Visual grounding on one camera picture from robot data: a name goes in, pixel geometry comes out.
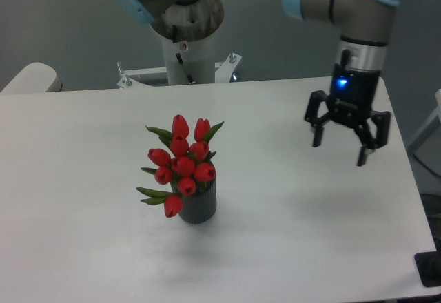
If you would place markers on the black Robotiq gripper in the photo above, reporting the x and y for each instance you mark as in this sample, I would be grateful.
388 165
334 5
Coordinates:
349 103

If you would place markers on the red tulip bouquet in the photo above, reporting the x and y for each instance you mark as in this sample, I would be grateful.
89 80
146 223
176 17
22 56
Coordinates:
177 143

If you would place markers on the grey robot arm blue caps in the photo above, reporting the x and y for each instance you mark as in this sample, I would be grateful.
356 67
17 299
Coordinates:
186 28

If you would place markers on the dark grey ribbed vase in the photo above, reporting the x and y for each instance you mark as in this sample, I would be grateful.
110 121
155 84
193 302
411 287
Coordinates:
193 191

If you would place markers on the black box at table edge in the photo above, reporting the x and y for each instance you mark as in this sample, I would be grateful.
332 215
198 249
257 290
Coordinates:
428 265

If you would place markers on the beige chair backrest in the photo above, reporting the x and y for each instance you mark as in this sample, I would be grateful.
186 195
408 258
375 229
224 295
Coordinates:
34 78

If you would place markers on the white furniture frame right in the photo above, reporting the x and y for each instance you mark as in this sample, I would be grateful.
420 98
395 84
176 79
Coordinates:
426 129

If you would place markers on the white metal base frame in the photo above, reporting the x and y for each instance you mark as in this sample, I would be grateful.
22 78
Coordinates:
144 75

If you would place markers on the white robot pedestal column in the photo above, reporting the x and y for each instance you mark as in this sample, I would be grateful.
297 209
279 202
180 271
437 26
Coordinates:
189 62

